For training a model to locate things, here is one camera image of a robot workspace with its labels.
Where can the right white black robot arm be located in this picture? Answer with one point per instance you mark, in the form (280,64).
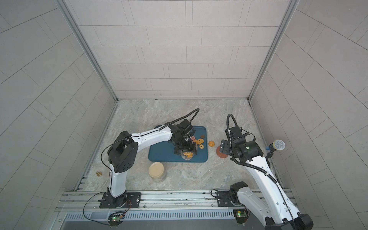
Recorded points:
(276,211)

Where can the left circuit board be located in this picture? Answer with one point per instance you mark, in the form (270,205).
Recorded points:
(115,219)

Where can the red round jar lid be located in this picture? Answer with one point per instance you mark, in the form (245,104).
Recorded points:
(219,154)

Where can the circuit board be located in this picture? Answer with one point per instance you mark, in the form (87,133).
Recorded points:
(115,219)
(241,215)

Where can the clear jar with beige lid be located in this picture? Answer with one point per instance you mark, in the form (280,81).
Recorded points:
(157,171)

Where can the microphone with foam head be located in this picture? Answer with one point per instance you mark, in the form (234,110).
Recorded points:
(277,145)

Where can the aluminium mounting rail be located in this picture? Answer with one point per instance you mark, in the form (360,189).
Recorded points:
(147,200)

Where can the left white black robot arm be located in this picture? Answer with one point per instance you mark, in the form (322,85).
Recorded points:
(122,154)

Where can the teal plastic tray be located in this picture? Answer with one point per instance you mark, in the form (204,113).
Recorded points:
(164,151)

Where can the right circuit board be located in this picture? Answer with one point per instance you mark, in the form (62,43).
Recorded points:
(241,215)

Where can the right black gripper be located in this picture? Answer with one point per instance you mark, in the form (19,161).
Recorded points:
(224,145)

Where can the cookies pile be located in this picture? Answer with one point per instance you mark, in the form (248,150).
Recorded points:
(199,142)

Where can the clear jar with red lid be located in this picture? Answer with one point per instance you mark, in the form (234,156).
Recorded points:
(188,154)

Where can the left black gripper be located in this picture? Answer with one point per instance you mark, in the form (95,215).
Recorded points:
(189,147)

